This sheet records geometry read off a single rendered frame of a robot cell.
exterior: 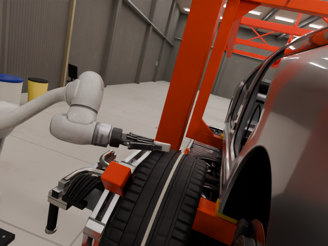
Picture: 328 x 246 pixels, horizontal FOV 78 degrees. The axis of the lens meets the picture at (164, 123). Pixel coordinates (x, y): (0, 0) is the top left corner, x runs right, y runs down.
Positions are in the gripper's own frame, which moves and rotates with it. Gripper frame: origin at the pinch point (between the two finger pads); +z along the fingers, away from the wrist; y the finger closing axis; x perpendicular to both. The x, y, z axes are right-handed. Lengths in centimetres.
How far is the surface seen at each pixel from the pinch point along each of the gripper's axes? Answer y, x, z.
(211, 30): -41, 56, 19
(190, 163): 6.6, -2.1, 11.4
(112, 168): 13.7, -5.5, -17.2
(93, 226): 19.5, -23.8, -18.9
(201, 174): 12.2, -2.7, 14.2
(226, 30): -217, 104, 96
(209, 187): -91, -67, 81
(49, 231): 3, -44, -36
